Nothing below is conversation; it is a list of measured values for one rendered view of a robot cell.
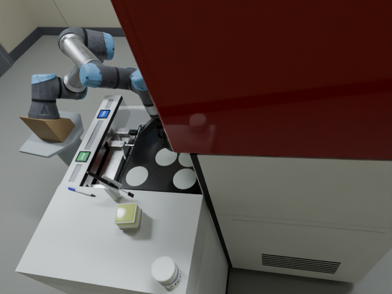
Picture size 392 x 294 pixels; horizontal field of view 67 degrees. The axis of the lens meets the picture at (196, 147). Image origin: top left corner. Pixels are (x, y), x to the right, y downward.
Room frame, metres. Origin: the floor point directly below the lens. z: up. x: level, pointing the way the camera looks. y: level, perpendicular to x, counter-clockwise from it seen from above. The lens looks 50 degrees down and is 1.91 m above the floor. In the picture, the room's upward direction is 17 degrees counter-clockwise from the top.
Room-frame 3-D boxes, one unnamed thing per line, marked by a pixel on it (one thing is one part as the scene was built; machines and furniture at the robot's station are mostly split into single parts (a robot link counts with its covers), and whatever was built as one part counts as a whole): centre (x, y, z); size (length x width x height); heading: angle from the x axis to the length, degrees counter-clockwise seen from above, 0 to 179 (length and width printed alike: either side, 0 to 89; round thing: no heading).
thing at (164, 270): (0.31, 0.19, 1.01); 0.07 x 0.07 x 0.10
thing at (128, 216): (0.54, 0.30, 1.00); 0.07 x 0.07 x 0.07; 75
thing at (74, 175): (1.04, 0.44, 0.89); 0.55 x 0.09 x 0.14; 156
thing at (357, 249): (0.78, -0.46, 0.41); 0.82 x 0.70 x 0.82; 156
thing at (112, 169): (0.92, 0.39, 0.87); 0.36 x 0.08 x 0.03; 156
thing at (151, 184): (0.83, 0.14, 0.90); 0.34 x 0.34 x 0.01; 66
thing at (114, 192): (0.65, 0.34, 1.03); 0.06 x 0.04 x 0.13; 66
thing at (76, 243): (0.52, 0.38, 0.89); 0.62 x 0.35 x 0.14; 66
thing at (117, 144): (0.99, 0.36, 0.89); 0.08 x 0.03 x 0.03; 66
